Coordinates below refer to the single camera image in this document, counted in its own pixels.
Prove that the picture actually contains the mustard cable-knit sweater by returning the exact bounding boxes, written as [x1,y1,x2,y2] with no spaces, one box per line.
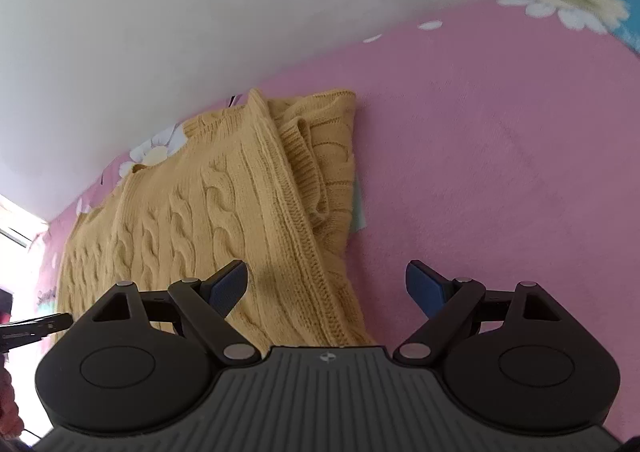
[56,90,371,350]

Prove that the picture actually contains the pink floral bed sheet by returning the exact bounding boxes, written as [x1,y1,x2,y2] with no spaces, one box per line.
[40,0,639,438]

